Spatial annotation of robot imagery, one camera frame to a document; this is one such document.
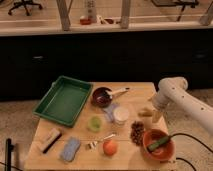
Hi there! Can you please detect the yellow banana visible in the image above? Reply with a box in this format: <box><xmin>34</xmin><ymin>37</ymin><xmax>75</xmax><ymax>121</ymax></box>
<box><xmin>138</xmin><ymin>108</ymin><xmax>153</xmax><ymax>117</ymax></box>

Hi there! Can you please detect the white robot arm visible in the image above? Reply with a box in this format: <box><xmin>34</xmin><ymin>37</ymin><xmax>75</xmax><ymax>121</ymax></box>
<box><xmin>151</xmin><ymin>77</ymin><xmax>213</xmax><ymax>135</ymax></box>

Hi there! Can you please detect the green plastic tray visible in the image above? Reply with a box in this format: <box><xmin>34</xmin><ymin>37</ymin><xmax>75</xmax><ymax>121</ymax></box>
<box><xmin>34</xmin><ymin>76</ymin><xmax>93</xmax><ymax>127</ymax></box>

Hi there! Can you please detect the brown grape bunch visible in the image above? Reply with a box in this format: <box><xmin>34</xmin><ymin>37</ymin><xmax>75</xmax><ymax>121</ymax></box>
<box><xmin>130</xmin><ymin>121</ymin><xmax>144</xmax><ymax>146</ymax></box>

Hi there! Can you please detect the green cucumber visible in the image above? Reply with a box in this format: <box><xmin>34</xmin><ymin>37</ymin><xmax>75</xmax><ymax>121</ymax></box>
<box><xmin>147</xmin><ymin>136</ymin><xmax>170</xmax><ymax>152</ymax></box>

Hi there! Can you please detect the white cup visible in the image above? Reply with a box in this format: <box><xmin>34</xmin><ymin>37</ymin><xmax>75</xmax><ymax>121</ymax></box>
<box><xmin>113</xmin><ymin>107</ymin><xmax>129</xmax><ymax>125</ymax></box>

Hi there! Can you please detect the wooden table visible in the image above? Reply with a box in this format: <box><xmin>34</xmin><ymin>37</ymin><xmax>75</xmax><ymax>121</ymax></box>
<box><xmin>24</xmin><ymin>82</ymin><xmax>177</xmax><ymax>171</ymax></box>

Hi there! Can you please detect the orange bowl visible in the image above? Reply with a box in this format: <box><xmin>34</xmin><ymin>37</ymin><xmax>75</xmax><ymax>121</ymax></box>
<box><xmin>141</xmin><ymin>129</ymin><xmax>175</xmax><ymax>162</ymax></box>

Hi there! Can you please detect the blue grey cloth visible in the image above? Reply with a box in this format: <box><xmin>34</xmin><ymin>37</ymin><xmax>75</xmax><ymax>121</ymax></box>
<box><xmin>103</xmin><ymin>103</ymin><xmax>118</xmax><ymax>122</ymax></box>

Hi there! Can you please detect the orange fruit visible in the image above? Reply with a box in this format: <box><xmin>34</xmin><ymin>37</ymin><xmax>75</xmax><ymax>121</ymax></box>
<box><xmin>103</xmin><ymin>140</ymin><xmax>118</xmax><ymax>156</ymax></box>

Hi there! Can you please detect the dark brown bowl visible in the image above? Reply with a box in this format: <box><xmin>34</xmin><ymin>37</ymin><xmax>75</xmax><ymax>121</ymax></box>
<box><xmin>92</xmin><ymin>87</ymin><xmax>112</xmax><ymax>108</ymax></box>

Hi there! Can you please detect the green cup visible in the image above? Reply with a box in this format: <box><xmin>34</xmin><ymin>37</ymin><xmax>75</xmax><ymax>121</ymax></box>
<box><xmin>87</xmin><ymin>116</ymin><xmax>102</xmax><ymax>132</ymax></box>

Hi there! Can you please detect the blue sponge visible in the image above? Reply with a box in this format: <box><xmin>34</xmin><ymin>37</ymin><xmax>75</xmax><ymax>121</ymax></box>
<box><xmin>60</xmin><ymin>137</ymin><xmax>81</xmax><ymax>162</ymax></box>

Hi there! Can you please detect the wooden brush block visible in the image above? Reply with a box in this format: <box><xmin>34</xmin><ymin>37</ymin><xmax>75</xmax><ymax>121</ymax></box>
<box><xmin>38</xmin><ymin>128</ymin><xmax>62</xmax><ymax>153</ymax></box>

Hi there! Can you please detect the red object on shelf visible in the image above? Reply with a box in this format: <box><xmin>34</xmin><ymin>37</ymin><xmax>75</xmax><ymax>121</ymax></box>
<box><xmin>79</xmin><ymin>16</ymin><xmax>91</xmax><ymax>25</ymax></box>

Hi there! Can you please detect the black stand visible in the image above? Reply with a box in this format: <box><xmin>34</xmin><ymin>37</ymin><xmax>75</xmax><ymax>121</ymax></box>
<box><xmin>5</xmin><ymin>138</ymin><xmax>14</xmax><ymax>171</ymax></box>

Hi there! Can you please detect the black office chair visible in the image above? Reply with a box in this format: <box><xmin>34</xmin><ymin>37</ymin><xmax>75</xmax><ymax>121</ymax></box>
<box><xmin>8</xmin><ymin>0</ymin><xmax>43</xmax><ymax>16</ymax></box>

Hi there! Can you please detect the black cable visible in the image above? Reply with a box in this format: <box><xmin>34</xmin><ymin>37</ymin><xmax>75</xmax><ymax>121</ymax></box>
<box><xmin>169</xmin><ymin>132</ymin><xmax>213</xmax><ymax>171</ymax></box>

